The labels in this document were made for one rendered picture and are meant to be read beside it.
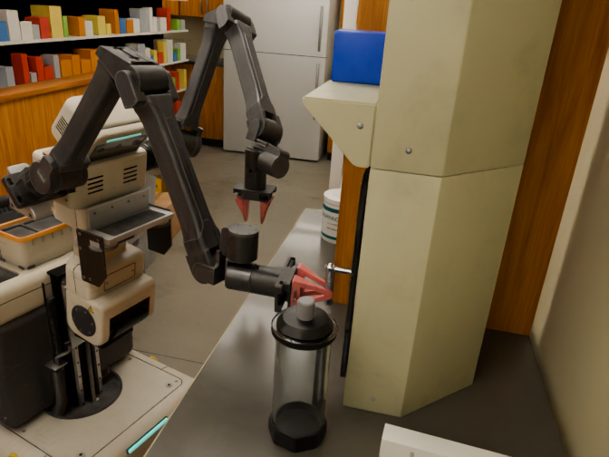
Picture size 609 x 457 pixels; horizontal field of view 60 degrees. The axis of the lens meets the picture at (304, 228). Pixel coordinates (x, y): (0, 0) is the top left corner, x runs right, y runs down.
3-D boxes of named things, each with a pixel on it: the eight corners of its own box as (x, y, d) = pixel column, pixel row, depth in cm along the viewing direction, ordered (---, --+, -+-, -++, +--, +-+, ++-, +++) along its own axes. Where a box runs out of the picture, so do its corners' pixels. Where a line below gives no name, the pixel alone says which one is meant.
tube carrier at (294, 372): (337, 417, 95) (348, 317, 87) (311, 459, 86) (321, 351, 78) (285, 396, 100) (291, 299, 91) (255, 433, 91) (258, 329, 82)
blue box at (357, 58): (388, 80, 105) (393, 32, 102) (383, 86, 96) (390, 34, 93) (339, 75, 107) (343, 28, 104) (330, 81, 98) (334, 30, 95)
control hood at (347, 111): (386, 128, 111) (391, 79, 107) (370, 169, 81) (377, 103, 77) (333, 121, 113) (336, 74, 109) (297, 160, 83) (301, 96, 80)
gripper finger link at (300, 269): (337, 267, 99) (289, 260, 101) (330, 290, 93) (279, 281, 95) (334, 296, 102) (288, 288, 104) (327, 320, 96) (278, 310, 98)
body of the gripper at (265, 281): (298, 256, 102) (261, 250, 103) (285, 286, 94) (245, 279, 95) (296, 283, 105) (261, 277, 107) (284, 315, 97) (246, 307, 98)
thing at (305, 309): (341, 329, 87) (344, 296, 85) (316, 359, 80) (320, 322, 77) (292, 314, 91) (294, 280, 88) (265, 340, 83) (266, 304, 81)
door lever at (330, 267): (349, 312, 98) (351, 303, 100) (353, 269, 93) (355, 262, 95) (321, 306, 99) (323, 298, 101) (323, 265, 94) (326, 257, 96)
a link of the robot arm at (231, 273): (229, 280, 105) (219, 292, 100) (230, 248, 103) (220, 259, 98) (262, 286, 104) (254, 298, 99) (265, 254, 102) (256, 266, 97)
